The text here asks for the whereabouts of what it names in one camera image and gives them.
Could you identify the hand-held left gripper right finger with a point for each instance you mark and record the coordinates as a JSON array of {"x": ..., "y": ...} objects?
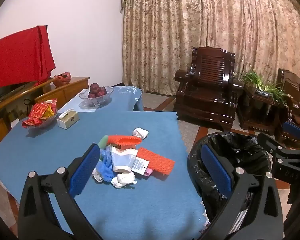
[{"x": 216, "y": 167}]

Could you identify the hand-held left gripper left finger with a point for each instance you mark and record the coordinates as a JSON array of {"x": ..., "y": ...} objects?
[{"x": 85, "y": 170}]

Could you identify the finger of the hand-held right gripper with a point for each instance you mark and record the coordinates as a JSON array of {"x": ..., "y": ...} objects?
[
  {"x": 293, "y": 130},
  {"x": 270, "y": 142}
]

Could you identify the trash bin with black bag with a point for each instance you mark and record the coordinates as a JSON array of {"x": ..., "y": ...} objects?
[{"x": 242, "y": 150}]

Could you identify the large orange foam net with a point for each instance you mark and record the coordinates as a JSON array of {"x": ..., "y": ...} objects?
[{"x": 125, "y": 140}]

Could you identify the pink face mask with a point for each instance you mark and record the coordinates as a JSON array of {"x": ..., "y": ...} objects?
[{"x": 148, "y": 172}]

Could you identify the blue plastic bag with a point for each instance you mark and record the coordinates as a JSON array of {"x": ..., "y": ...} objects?
[{"x": 106, "y": 167}]

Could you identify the dark wooden side table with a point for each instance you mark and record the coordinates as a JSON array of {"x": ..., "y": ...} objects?
[{"x": 257, "y": 112}]

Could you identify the pale green foam piece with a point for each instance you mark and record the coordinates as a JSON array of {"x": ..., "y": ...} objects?
[{"x": 103, "y": 141}]

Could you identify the white plastic pouch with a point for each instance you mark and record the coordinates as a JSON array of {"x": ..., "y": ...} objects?
[{"x": 122, "y": 160}]

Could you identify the crumpled white tissue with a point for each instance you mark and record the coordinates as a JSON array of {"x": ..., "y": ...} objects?
[
  {"x": 123, "y": 180},
  {"x": 140, "y": 132}
]

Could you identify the dark wooden armchair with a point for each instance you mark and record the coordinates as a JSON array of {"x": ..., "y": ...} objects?
[
  {"x": 292, "y": 85},
  {"x": 210, "y": 87}
]

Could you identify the gold and white tissue box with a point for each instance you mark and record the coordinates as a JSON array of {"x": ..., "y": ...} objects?
[{"x": 68, "y": 121}]

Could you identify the white printed carton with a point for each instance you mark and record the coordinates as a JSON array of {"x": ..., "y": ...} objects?
[{"x": 140, "y": 165}]

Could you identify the green potted plant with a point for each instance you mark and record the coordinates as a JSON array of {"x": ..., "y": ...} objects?
[{"x": 260, "y": 82}]

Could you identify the small orange foam net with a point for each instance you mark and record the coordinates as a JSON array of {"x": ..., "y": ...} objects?
[{"x": 157, "y": 162}]

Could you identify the glass snack dish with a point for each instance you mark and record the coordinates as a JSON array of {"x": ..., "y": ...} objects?
[{"x": 46, "y": 122}]

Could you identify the yellow snack packet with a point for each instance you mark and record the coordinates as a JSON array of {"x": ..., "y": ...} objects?
[{"x": 49, "y": 112}]

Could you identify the glass fruit bowl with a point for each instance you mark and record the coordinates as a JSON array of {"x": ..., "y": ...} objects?
[{"x": 95, "y": 102}]

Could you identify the red apple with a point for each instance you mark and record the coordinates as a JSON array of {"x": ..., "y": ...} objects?
[
  {"x": 91, "y": 95},
  {"x": 103, "y": 91},
  {"x": 94, "y": 88}
]

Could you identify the red patterned snack packet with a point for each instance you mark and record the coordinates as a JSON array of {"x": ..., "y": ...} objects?
[{"x": 41, "y": 107}]

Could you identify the wooden cabinet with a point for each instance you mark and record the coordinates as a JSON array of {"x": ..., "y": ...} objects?
[{"x": 72, "y": 82}]

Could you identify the red plastic bag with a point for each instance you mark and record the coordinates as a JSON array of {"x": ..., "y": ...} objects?
[{"x": 61, "y": 80}]

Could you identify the television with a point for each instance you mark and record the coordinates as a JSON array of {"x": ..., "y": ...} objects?
[{"x": 2, "y": 93}]

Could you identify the red cloth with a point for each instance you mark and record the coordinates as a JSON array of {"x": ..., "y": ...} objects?
[{"x": 17, "y": 60}]

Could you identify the beige patterned curtain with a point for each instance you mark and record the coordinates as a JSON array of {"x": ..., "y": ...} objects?
[{"x": 190, "y": 17}]

